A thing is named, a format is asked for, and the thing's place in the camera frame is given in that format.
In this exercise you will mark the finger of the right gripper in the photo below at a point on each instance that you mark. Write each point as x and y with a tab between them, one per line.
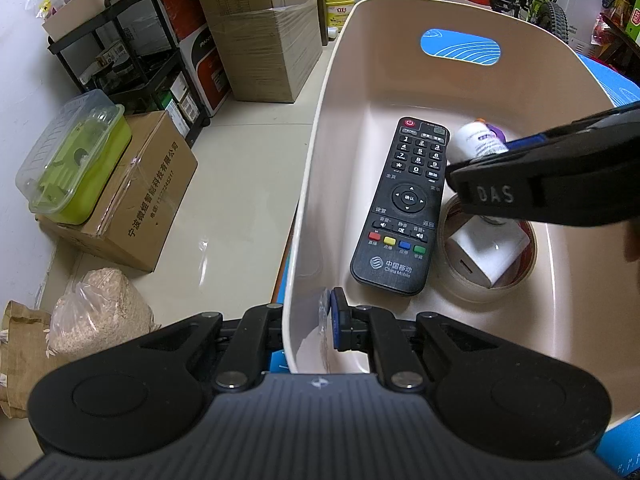
526	142

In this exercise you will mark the brown burlap sack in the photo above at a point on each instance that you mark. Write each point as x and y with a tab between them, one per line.
24	358

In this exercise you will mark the white pill bottle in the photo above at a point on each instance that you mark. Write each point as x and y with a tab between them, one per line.
474	140

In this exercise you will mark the yellow oil jug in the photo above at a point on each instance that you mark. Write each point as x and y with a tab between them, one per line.
337	12

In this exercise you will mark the clear tape roll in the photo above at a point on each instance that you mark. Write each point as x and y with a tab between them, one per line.
451	218

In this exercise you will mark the black metal shelf rack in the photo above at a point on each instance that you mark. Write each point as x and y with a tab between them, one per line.
129	52

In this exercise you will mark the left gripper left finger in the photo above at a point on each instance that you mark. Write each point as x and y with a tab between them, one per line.
247	345

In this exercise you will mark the bag of rice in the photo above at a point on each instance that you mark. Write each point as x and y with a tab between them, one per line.
103	310

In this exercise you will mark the black TV remote control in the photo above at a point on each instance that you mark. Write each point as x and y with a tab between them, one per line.
398	238

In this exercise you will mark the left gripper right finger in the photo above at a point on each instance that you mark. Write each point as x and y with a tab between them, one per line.
385	340

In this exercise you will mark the white USB charger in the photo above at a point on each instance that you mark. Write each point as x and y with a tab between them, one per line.
483	248

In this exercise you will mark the beige plastic storage bin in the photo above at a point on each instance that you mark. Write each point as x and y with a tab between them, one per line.
450	63

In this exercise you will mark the orange purple plastic toy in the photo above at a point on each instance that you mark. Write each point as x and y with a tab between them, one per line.
497	132

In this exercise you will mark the brown taped cardboard box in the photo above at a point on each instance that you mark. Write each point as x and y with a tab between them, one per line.
135	212

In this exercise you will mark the large cardboard box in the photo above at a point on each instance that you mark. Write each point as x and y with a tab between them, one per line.
268	47

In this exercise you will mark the green clear plastic container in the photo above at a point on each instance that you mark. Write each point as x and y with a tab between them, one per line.
65	172

